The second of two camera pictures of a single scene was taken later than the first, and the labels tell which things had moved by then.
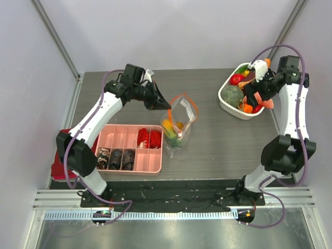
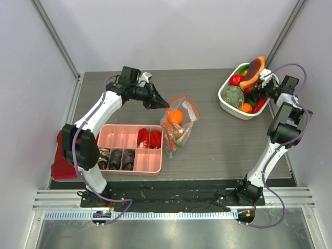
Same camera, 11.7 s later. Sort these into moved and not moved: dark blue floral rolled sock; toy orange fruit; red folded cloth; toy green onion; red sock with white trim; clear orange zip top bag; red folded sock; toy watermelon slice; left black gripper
Moved: toy watermelon slice; toy green onion; toy orange fruit
Not moved: red sock with white trim; left black gripper; dark blue floral rolled sock; clear orange zip top bag; red folded cloth; red folded sock
